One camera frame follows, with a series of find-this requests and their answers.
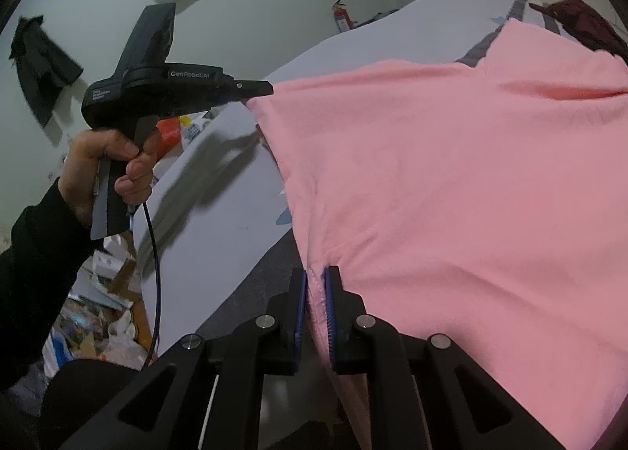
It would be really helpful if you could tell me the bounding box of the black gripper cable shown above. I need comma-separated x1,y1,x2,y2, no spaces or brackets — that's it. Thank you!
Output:
141,203,164,373

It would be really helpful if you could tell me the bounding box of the person's left hand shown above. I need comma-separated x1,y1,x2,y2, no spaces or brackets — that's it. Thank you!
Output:
58,128,162,227

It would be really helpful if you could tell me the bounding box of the pink shirt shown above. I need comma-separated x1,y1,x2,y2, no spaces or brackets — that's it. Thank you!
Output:
245,18,628,450

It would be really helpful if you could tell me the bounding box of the black hanging jacket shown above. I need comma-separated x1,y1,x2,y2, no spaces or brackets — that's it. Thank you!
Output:
10,15,84,129

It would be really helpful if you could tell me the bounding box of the red fire extinguisher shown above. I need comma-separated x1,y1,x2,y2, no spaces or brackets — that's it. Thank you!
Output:
332,0,355,33

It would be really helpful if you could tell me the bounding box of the person's dark clothed leg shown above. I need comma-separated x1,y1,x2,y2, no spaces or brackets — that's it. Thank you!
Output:
38,358,162,450

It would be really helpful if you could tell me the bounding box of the maroon garment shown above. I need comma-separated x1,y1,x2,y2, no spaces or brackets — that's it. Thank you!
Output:
532,0,628,60

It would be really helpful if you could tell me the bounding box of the white cardboard box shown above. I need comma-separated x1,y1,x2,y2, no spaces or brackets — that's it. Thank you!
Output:
92,234,138,284

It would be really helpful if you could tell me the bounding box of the bed with striped star sheet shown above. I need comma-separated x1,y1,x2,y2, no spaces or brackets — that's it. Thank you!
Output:
130,0,628,367

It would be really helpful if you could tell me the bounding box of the red plastic packet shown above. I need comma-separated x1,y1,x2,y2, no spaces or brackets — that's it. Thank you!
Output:
156,117,184,156

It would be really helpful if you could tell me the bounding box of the white bottle with yellow label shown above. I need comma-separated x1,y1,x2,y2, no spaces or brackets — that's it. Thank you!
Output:
179,115,213,145

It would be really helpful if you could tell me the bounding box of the person's left forearm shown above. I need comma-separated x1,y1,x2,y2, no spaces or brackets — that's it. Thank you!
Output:
0,180,106,392

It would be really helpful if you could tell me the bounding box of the pile of papers and packaging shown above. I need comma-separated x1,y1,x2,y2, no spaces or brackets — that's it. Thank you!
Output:
42,278,158,377

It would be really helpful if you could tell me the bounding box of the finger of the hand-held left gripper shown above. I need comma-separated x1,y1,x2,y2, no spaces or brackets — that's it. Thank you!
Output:
230,79,274,101

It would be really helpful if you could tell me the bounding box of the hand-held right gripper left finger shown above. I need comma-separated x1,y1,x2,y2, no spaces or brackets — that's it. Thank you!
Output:
59,266,307,450

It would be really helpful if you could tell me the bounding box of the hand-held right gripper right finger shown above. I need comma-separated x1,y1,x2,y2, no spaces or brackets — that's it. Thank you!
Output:
321,265,567,450

